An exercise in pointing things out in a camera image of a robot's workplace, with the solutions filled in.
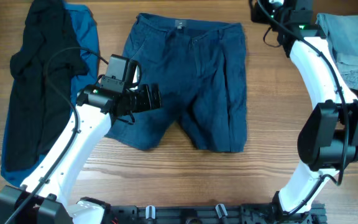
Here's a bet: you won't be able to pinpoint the dark blue denim shorts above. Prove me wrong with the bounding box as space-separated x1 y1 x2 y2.
108 13 247 152

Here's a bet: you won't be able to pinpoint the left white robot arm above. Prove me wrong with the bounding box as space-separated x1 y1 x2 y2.
0 84 161 223

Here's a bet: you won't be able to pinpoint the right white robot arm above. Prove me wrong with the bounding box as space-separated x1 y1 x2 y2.
249 1 358 223

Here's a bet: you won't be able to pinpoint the black garment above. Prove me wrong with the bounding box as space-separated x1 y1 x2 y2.
4 0 87 172

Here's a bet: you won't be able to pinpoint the light blue folded jeans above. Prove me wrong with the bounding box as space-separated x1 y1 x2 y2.
316 13 358 90

